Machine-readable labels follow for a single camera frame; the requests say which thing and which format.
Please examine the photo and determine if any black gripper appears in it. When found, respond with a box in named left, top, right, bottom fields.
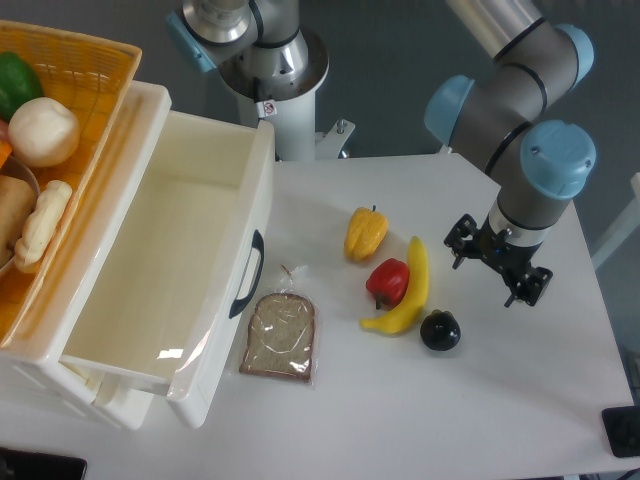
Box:
left=444, top=214, right=553, bottom=308

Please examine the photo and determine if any dark purple mangosteen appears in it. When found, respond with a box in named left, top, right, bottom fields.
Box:
left=420, top=310, right=461, bottom=351

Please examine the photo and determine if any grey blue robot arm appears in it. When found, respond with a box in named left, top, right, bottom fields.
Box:
left=166, top=1, right=596, bottom=305

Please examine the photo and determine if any yellow banana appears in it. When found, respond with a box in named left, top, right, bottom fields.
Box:
left=359, top=236, right=430, bottom=336

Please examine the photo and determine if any red bell pepper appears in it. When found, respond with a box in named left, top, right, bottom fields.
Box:
left=365, top=258, right=409, bottom=310

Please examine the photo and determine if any yellow bell pepper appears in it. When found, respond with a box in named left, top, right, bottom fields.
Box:
left=343, top=205, right=389, bottom=262

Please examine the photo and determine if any black device bottom right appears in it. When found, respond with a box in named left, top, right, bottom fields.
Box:
left=601, top=406, right=639, bottom=458

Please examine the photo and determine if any black device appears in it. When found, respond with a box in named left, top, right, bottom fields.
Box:
left=1, top=448, right=87, bottom=480
left=601, top=406, right=639, bottom=458

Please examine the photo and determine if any bagged brown bread slice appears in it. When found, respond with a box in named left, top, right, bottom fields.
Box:
left=238, top=264, right=319, bottom=385

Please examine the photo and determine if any white open drawer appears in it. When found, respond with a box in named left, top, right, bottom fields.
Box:
left=62, top=112, right=275, bottom=430

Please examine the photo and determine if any yellow woven basket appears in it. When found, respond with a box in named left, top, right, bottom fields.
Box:
left=1, top=20, right=141, bottom=342

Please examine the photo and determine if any cream twisted bread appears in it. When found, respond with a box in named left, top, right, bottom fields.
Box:
left=13, top=180, right=73, bottom=273

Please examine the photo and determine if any white round bun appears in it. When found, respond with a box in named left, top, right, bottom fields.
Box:
left=8, top=97, right=81, bottom=168

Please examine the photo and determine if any tan bread roll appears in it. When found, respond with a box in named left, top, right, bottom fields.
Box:
left=0, top=175, right=37, bottom=266

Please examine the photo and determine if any white plastic drawer cabinet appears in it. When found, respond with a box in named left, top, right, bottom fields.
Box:
left=0, top=80, right=174, bottom=432

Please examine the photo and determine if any orange carrot piece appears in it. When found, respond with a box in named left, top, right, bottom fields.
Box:
left=0, top=141, right=12, bottom=167

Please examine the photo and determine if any green bell pepper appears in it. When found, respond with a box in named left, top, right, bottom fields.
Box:
left=0, top=51, right=44, bottom=123

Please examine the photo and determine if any black device bottom left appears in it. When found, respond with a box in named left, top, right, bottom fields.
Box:
left=1, top=448, right=87, bottom=480

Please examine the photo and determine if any white chair frame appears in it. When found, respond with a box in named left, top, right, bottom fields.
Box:
left=591, top=173, right=639, bottom=270

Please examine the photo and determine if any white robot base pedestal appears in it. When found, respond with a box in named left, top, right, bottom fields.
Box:
left=218, top=27, right=355, bottom=162

